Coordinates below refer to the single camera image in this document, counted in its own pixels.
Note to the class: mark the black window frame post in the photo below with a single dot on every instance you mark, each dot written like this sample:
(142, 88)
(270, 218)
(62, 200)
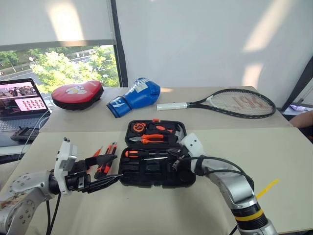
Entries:
(119, 44)

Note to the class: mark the red boxing focus pad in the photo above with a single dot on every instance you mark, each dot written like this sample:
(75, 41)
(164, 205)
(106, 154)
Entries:
(75, 95)

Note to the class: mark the purple white small item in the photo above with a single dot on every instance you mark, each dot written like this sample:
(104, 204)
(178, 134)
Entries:
(297, 107)

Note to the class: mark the black plastic tool case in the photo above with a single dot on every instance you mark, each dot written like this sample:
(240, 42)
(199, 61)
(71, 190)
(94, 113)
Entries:
(156, 171)

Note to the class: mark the small thin orange screwdriver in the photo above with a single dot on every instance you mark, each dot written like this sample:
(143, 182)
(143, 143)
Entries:
(97, 151)

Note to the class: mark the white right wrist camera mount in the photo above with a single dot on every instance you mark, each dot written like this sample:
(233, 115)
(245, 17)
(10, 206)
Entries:
(194, 147)

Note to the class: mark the blue boxing glove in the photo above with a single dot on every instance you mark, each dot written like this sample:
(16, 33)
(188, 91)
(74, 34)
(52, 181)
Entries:
(139, 96)

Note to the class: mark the black handheld controller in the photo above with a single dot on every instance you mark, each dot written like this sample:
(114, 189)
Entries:
(25, 134)

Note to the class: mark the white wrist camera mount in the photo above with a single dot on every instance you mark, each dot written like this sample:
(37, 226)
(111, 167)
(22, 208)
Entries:
(64, 156)
(194, 147)

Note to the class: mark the orange black utility knife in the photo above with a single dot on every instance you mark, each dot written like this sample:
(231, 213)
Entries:
(161, 127)

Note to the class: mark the silver metal wrench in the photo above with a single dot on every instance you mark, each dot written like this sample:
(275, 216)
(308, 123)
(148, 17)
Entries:
(180, 134)

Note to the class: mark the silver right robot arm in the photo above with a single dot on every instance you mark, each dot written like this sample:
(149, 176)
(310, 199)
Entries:
(234, 186)

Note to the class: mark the open laptop computer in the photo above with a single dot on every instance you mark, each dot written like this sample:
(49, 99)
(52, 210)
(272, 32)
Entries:
(19, 102)

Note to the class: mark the black white tennis racket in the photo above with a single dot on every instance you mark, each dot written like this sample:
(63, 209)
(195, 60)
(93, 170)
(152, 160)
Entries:
(244, 102)

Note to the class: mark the orange black tape measure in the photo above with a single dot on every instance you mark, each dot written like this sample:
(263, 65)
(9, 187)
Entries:
(138, 127)

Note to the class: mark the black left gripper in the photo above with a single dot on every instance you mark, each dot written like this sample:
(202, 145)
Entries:
(76, 180)

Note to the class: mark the yellow tape strip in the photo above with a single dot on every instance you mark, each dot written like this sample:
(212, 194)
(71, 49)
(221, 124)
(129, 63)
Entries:
(267, 187)

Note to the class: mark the orange black precision screwdriver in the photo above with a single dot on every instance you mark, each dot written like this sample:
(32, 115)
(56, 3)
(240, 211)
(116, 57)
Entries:
(100, 170)
(108, 167)

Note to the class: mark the person at table edge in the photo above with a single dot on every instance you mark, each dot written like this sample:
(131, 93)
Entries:
(304, 123)

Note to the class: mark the white roller blind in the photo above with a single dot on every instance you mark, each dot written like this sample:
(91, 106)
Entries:
(53, 22)

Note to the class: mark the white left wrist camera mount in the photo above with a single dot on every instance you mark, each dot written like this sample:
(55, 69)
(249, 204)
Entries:
(64, 156)

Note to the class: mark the large orange black screwdriver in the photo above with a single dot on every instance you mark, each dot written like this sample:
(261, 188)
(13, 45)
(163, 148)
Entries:
(137, 153)

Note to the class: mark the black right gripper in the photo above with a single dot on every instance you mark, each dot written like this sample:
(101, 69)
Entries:
(183, 153)

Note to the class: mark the black slanted frame bar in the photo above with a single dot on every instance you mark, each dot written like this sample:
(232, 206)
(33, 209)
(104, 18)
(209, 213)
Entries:
(299, 80)

